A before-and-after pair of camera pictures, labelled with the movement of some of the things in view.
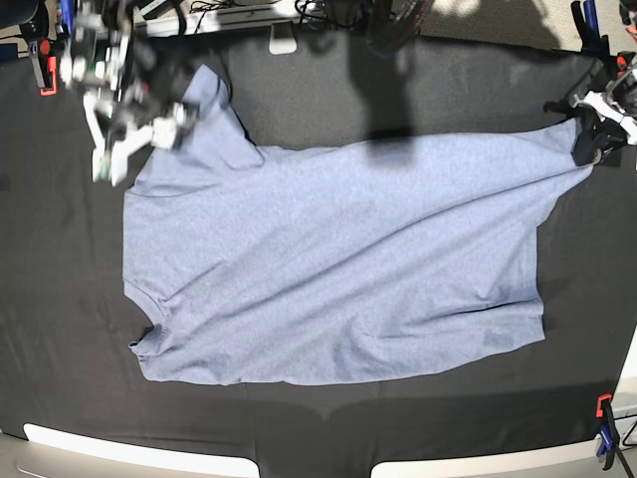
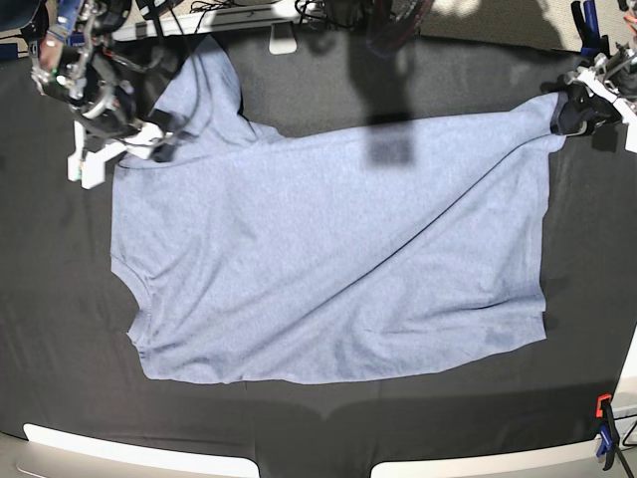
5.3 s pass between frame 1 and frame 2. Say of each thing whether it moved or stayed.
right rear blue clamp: stayed
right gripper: moved
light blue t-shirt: moved
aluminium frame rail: stayed
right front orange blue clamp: stayed
